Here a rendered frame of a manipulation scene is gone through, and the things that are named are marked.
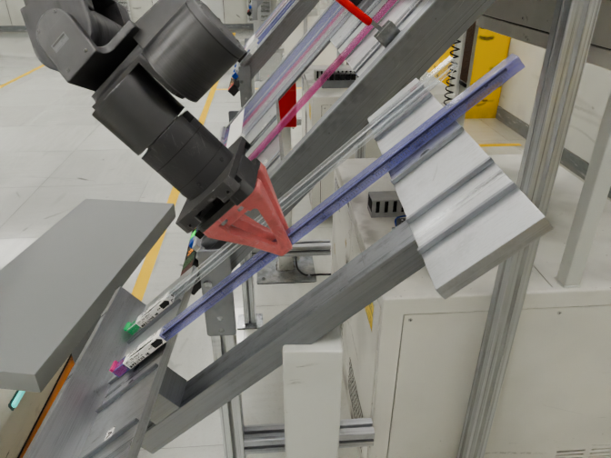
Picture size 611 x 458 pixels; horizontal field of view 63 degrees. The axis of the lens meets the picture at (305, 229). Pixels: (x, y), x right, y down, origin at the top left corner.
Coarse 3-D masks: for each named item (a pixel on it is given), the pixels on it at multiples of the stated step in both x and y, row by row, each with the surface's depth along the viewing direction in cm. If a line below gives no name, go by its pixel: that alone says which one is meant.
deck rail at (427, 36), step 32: (448, 0) 66; (480, 0) 66; (416, 32) 68; (448, 32) 68; (384, 64) 69; (416, 64) 70; (352, 96) 71; (384, 96) 72; (320, 128) 73; (352, 128) 73; (288, 160) 75; (320, 160) 75
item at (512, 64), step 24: (504, 72) 39; (456, 96) 42; (480, 96) 40; (432, 120) 42; (408, 144) 42; (384, 168) 43; (336, 192) 46; (360, 192) 44; (312, 216) 46; (264, 264) 48; (216, 288) 50; (192, 312) 51; (168, 336) 53; (120, 360) 56
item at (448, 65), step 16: (448, 64) 49; (432, 80) 50; (416, 96) 50; (384, 112) 52; (400, 112) 51; (368, 128) 52; (352, 144) 53; (336, 160) 54; (320, 176) 55; (288, 192) 56; (304, 192) 55; (224, 256) 59; (192, 272) 62; (208, 272) 60; (176, 288) 62
